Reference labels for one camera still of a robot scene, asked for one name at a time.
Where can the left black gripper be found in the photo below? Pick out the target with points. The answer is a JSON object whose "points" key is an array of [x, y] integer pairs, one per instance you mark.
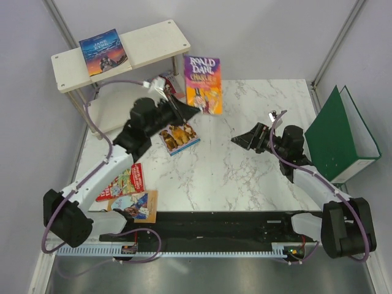
{"points": [[182, 112]]}

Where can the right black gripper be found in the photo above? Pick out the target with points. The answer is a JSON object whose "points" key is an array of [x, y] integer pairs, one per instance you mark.
{"points": [[254, 138]]}

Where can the Roald Dahl purple book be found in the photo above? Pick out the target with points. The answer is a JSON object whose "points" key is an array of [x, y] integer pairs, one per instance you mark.
{"points": [[203, 84]]}

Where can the Jane Eyre blue book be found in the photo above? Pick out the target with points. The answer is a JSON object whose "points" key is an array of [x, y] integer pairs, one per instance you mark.
{"points": [[104, 54]]}

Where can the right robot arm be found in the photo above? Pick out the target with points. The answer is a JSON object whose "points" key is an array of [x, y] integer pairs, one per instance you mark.
{"points": [[345, 227]]}

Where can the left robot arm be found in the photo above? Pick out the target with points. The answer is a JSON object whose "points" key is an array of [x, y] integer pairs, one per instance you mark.
{"points": [[66, 213]]}

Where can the dog picture book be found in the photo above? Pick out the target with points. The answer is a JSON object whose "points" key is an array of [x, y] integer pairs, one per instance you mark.
{"points": [[178, 138]]}

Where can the pink book on shelf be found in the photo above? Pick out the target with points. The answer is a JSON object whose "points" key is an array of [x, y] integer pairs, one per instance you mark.
{"points": [[166, 86]]}

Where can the white two-tier shelf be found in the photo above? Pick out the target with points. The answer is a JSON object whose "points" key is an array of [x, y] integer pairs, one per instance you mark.
{"points": [[144, 46]]}

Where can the red Treehouse book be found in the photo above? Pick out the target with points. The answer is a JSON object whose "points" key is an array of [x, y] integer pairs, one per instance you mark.
{"points": [[130, 181]]}

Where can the green lever arch binder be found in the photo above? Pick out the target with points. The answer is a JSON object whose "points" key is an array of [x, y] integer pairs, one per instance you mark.
{"points": [[339, 141]]}

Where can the orange illustrated book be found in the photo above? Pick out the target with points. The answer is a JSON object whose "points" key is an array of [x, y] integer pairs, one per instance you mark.
{"points": [[141, 207]]}

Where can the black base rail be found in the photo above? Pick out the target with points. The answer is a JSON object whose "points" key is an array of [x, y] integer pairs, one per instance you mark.
{"points": [[213, 230]]}

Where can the white slotted cable duct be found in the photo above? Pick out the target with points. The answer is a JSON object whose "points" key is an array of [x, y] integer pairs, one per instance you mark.
{"points": [[129, 250]]}

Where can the aluminium frame post left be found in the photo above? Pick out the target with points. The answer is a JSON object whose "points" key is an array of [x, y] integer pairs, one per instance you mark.
{"points": [[60, 22]]}

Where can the aluminium frame post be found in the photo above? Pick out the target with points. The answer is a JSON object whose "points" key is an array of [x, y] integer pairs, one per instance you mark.
{"points": [[60, 22], [338, 41]]}

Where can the aluminium frame post right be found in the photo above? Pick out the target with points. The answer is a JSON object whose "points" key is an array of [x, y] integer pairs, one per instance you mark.
{"points": [[338, 41]]}

